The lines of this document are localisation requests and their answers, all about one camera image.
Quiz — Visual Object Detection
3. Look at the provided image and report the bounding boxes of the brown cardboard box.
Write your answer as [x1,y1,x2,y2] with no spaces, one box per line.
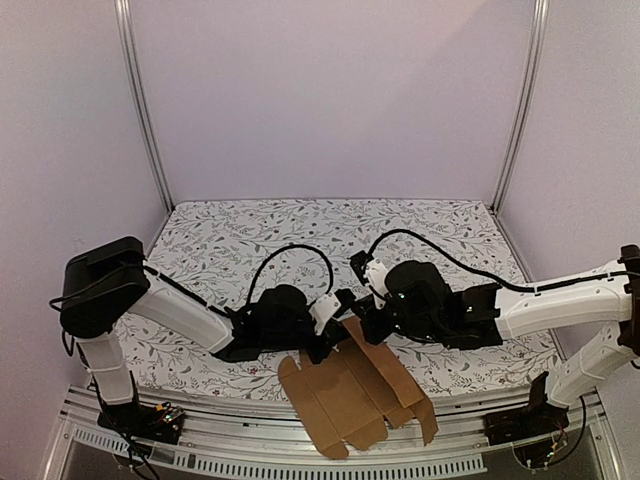
[278,316,438,460]

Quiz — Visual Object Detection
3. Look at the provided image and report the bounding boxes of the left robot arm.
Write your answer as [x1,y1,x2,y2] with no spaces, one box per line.
[49,236,355,434]

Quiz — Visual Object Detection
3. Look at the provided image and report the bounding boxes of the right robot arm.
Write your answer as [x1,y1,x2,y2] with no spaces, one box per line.
[350,245,639,436]

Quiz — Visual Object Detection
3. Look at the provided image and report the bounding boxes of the floral patterned table mat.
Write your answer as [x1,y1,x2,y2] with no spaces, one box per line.
[94,198,569,404]

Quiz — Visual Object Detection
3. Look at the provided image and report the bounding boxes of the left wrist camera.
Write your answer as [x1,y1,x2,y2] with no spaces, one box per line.
[309,289,355,336]

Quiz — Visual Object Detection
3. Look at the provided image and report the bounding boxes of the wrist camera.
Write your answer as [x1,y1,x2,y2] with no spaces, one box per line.
[309,289,355,336]
[349,251,389,302]

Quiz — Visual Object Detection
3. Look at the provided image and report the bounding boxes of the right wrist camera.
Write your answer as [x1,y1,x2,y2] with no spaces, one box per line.
[349,251,389,302]

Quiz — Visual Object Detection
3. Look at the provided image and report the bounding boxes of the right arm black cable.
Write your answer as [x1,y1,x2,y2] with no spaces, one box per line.
[367,228,626,294]

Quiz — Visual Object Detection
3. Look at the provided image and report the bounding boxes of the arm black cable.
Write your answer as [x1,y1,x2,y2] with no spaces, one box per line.
[367,228,626,294]
[244,244,335,321]

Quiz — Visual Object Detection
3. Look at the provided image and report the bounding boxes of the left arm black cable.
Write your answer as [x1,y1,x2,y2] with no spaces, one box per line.
[244,244,335,321]

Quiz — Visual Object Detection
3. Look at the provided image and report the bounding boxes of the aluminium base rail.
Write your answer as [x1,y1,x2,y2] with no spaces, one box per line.
[41,387,625,479]

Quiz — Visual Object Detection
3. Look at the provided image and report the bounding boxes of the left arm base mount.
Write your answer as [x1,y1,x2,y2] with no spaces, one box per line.
[98,393,186,445]

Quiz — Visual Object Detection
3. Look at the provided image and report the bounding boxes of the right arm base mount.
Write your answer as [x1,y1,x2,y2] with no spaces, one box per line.
[483,372,569,469]

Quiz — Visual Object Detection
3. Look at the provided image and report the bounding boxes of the right aluminium frame post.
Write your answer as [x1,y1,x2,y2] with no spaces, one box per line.
[490,0,550,216]

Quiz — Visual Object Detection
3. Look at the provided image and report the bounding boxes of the aluminium frame post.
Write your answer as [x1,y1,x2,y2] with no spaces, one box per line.
[114,0,175,214]
[490,0,550,216]

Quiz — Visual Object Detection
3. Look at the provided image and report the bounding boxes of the left aluminium frame post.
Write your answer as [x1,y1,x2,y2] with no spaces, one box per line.
[114,0,175,214]

